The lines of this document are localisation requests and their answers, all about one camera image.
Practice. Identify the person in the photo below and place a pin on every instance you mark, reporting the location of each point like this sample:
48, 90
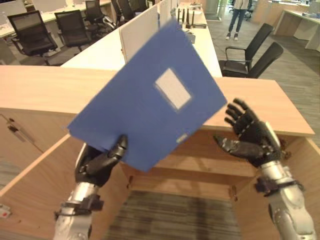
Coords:
237, 17

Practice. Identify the wooden side desk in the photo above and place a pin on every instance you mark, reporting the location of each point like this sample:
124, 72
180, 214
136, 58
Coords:
300, 25

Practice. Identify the blue folder with white label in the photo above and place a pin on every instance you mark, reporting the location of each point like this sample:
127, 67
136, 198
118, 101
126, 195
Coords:
147, 100

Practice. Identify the black mesh office chair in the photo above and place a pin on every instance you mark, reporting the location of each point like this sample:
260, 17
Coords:
95, 11
72, 28
123, 11
31, 35
262, 62
252, 47

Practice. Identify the white desk divider panel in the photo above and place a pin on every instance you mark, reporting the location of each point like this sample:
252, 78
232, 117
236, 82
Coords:
138, 37
166, 11

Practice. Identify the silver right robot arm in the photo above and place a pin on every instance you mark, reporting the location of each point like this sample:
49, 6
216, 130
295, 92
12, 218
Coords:
287, 200

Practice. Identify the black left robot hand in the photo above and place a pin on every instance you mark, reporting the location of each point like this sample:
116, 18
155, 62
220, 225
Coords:
100, 166

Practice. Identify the black wifi router with antennas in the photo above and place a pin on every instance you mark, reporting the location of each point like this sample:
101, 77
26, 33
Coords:
191, 18

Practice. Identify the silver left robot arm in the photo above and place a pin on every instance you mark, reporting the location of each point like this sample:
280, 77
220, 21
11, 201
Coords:
75, 212

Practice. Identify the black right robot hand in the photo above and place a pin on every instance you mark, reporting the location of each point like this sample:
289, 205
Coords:
252, 140

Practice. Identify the small white red device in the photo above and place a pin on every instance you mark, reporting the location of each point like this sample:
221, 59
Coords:
4, 212

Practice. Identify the wooden office cabinet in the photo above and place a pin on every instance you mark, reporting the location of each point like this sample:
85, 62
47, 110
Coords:
175, 150

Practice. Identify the wooden cabinet door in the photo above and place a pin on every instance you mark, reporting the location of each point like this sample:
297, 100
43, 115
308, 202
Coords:
282, 200
37, 190

